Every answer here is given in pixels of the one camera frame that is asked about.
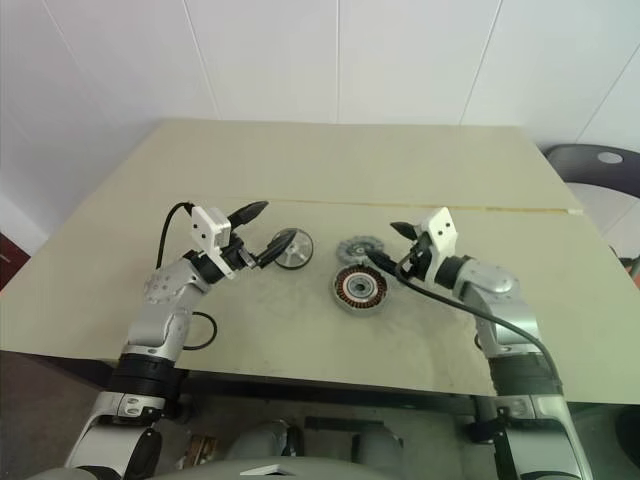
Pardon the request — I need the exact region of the black crossbar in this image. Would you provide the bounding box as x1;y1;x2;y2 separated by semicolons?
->
304;415;389;432

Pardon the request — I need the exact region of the grey rounded shape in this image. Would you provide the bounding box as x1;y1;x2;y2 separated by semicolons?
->
227;419;307;459
349;418;404;459

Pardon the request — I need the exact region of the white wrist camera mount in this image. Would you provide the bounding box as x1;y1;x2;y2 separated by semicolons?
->
191;205;237;279
417;206;459;287

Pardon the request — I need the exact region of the black round chair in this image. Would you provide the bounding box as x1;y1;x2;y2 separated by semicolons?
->
542;142;640;202

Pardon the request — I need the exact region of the dark orange object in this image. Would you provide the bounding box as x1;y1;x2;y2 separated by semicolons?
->
619;246;640;292

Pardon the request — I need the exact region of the brown wooden piece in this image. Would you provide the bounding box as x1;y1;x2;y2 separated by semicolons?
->
186;433;219;469

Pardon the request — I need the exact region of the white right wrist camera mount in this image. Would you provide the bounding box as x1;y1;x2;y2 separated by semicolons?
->
417;206;459;287

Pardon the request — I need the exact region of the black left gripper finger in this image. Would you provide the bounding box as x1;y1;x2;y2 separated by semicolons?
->
255;230;297;269
228;200;270;228

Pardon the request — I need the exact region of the black table frame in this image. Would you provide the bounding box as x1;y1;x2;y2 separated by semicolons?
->
183;370;477;417

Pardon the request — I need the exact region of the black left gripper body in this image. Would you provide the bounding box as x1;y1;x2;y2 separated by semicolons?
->
222;236;263;274

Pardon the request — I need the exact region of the dark red cabinet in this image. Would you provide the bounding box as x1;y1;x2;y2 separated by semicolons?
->
0;231;34;292

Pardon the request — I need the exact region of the small grey gear ring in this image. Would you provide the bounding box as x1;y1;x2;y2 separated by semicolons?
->
334;234;374;266

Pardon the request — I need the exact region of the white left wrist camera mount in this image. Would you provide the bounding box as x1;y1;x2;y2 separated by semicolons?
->
191;205;237;279

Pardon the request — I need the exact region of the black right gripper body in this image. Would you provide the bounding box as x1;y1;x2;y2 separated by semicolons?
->
398;233;433;282

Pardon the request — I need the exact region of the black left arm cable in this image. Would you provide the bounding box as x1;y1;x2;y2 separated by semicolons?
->
155;201;219;352

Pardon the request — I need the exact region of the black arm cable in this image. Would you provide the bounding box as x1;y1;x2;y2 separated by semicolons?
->
155;201;219;352
394;259;564;397

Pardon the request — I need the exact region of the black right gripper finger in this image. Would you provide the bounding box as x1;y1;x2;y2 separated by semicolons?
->
366;251;402;273
389;221;419;243

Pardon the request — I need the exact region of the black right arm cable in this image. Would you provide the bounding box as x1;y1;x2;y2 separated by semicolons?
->
394;259;564;397

